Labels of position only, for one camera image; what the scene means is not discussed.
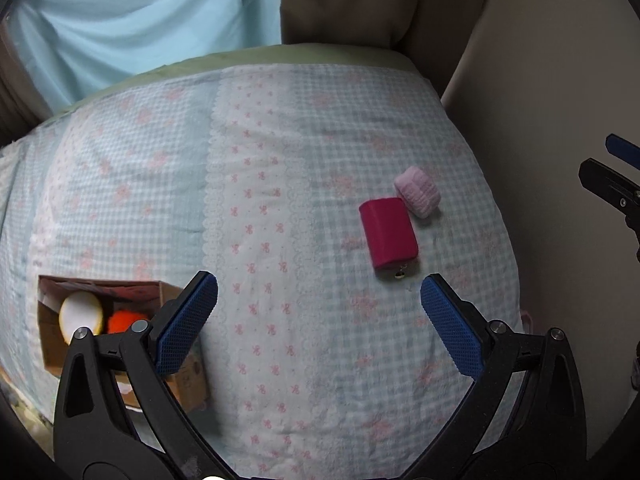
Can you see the magenta zip pouch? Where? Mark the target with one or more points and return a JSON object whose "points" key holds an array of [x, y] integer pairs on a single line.
{"points": [[390, 235]]}

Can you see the light blue hanging cloth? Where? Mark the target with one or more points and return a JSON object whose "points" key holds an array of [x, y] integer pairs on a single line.
{"points": [[150, 20]]}

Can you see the pink towel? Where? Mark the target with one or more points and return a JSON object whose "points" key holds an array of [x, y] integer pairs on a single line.
{"points": [[417, 190]]}

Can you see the white round toy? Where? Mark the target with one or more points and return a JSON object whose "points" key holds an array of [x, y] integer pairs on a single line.
{"points": [[80, 312]]}

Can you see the cardboard box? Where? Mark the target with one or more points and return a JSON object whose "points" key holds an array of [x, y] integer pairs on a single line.
{"points": [[55, 350]]}

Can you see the beige curtain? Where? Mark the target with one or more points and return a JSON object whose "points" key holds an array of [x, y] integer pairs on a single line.
{"points": [[17, 105], [360, 0]]}

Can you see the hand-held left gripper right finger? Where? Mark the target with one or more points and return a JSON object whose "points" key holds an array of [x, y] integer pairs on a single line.
{"points": [[452, 327]]}

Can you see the checked floral bedsheet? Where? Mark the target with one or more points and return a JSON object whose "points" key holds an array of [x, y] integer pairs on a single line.
{"points": [[280, 185]]}

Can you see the green mattress sheet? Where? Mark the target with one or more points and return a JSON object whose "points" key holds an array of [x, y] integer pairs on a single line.
{"points": [[300, 53]]}

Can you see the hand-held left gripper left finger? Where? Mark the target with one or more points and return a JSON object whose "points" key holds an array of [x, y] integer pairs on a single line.
{"points": [[185, 325]]}

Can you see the orange pompom ball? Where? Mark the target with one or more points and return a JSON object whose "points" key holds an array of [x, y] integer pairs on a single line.
{"points": [[125, 322]]}

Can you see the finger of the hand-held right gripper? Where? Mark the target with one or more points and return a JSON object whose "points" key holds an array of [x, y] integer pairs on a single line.
{"points": [[625, 147], [610, 185]]}

